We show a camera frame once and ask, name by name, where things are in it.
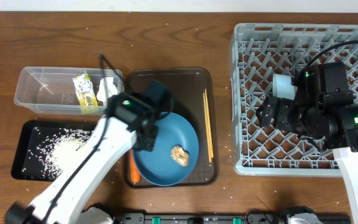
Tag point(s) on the brown serving tray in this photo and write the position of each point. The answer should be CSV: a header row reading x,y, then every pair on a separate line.
x,y
192,92

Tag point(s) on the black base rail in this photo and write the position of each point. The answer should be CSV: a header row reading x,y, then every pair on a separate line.
x,y
140,218

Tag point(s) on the clear plastic bin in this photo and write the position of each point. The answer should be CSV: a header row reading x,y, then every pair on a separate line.
x,y
51,90

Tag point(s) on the green yellow snack wrapper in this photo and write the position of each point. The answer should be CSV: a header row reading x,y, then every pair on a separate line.
x,y
85,94

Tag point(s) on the brown food scrap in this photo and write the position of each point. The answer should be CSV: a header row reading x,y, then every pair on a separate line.
x,y
180,156

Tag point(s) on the white napkin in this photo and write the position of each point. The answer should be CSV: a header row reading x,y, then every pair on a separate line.
x,y
107,88

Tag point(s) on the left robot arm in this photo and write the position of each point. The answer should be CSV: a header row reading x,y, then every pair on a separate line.
x,y
128,123

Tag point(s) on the light blue rice bowl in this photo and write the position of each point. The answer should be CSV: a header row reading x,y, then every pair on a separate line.
x,y
282,87

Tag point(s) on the pile of white rice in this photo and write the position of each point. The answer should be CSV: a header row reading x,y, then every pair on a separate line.
x,y
57,152

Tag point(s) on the black plastic tray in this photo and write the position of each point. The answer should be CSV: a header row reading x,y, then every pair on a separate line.
x,y
24,139

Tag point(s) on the grey dishwasher rack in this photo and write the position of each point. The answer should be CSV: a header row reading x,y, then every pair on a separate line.
x,y
257,52

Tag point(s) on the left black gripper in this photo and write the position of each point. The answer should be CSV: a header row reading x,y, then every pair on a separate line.
x,y
151,145

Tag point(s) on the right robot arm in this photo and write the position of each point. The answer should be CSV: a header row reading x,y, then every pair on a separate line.
x,y
323,108

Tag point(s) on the blue plate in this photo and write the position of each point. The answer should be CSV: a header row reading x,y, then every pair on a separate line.
x,y
158,167

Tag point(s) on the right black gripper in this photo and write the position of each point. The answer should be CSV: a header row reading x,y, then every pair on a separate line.
x,y
284,106

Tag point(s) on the orange carrot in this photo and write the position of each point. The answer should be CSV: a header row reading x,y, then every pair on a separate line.
x,y
135,175

